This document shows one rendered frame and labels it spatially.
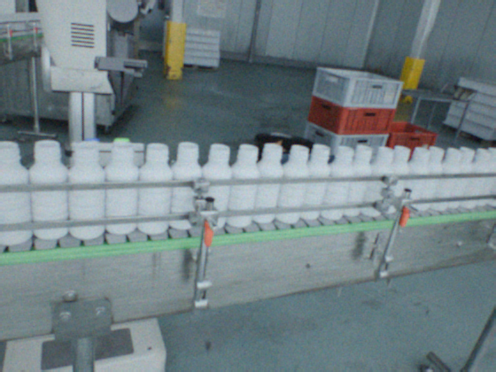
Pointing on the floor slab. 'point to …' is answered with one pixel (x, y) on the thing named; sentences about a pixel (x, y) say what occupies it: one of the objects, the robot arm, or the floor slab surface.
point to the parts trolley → (434, 110)
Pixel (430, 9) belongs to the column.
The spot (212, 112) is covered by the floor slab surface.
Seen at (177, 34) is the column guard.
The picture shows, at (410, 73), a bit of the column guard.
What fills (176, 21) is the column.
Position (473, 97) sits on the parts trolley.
